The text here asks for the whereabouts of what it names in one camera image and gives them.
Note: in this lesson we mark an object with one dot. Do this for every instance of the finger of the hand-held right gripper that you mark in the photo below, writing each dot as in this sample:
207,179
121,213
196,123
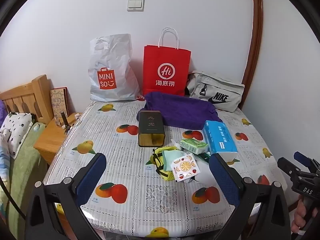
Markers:
287,167
303,158

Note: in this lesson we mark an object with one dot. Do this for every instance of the fruit-print sachet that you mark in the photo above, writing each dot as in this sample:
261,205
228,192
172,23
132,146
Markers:
185,167

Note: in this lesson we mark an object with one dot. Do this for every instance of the green sachet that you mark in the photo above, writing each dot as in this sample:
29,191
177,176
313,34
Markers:
205,158

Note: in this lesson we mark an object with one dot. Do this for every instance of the purple plush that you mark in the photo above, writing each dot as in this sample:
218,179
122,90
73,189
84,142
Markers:
2,112

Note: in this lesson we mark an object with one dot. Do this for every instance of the dark slim bottle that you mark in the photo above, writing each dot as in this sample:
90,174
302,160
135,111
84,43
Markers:
63,118

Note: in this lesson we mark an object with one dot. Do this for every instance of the wooden nightstand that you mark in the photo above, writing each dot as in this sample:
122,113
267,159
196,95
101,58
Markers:
50,140

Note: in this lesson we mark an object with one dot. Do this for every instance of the patterned brown box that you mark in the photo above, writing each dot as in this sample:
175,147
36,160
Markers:
59,102

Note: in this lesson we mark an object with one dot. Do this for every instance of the dark tea tin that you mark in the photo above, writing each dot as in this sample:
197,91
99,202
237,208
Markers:
150,127

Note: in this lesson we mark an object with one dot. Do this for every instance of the green blanket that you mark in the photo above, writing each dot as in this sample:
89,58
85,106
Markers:
27,160

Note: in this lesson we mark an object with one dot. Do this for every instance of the white plastic shopping bag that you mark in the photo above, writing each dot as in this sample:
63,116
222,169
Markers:
112,62

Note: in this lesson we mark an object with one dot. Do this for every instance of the grey waist bag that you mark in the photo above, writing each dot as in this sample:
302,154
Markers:
217,92

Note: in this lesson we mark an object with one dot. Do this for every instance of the colourful bedding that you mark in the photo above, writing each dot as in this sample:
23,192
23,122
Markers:
4,155

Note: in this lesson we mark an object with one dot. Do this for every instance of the wooden headboard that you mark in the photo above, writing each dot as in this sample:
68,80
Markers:
30,92

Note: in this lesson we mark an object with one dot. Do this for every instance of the person's right hand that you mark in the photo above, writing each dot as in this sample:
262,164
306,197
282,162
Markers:
300,215

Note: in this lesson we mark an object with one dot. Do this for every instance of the blue tissue pack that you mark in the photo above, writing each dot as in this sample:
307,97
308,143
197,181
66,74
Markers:
218,137

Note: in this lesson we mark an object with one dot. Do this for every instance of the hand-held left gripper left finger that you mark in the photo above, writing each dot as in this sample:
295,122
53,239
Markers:
91,177

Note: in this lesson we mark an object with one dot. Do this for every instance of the white light switch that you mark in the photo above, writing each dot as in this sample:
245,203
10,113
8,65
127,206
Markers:
135,5

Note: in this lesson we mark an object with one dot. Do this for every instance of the green tissue packet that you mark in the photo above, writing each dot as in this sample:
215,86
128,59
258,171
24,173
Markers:
193,146

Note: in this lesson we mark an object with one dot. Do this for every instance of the white plastic packet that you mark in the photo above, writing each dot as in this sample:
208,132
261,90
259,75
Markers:
178,146

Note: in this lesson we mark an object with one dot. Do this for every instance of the red paper bag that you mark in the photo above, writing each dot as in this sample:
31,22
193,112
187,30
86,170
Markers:
166,67

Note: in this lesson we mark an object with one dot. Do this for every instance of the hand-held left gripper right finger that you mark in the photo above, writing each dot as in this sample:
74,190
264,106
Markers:
223,180

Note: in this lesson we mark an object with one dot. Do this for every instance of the pale teal cloth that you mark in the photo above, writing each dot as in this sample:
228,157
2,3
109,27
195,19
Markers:
171,157

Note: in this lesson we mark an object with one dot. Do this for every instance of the red patterned packet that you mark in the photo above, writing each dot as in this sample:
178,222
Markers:
140,98

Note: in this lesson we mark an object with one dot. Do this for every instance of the purple cloth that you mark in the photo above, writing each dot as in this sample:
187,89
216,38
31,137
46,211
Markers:
182,107

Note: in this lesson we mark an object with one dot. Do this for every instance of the polka dot pillow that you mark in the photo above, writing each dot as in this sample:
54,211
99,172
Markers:
17,130

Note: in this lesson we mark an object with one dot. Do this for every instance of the fruit-print tablecloth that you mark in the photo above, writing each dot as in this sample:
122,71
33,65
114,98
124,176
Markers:
130,175

